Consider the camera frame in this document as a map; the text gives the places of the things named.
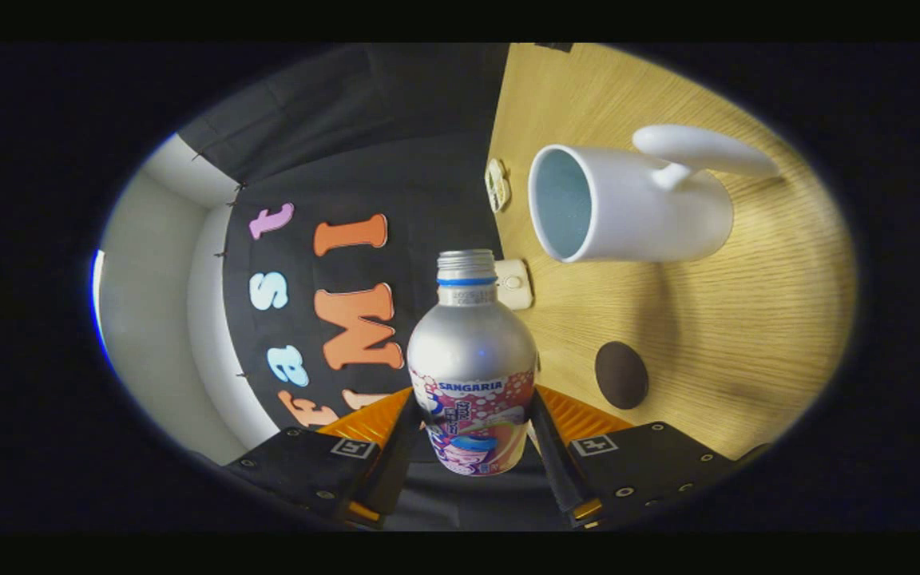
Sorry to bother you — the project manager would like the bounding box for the dark brown round coaster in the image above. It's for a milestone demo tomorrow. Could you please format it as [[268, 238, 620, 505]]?
[[594, 341, 650, 410]]

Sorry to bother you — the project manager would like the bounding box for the white cup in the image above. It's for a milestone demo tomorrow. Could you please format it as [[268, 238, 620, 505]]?
[[528, 125, 780, 264]]

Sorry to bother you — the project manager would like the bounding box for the silver juice bottle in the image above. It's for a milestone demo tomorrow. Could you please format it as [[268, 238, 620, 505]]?
[[406, 249, 539, 478]]

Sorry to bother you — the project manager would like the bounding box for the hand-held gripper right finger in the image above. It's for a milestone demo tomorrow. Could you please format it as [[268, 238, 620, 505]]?
[[530, 386, 772, 529]]

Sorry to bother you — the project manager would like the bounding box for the wooden table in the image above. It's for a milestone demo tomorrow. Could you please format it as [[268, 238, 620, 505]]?
[[486, 43, 859, 460]]

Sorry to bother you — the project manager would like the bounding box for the white toaster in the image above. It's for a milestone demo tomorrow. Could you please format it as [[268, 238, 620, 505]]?
[[494, 259, 534, 311]]

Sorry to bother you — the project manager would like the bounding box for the black backdrop cloth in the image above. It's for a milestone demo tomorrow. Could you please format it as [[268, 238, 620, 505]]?
[[176, 43, 573, 532]]

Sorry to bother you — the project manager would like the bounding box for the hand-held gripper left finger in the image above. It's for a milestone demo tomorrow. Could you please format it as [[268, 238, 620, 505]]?
[[224, 387, 425, 529]]

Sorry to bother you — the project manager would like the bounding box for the white divided dish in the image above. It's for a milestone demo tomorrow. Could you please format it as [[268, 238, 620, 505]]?
[[486, 158, 511, 213]]

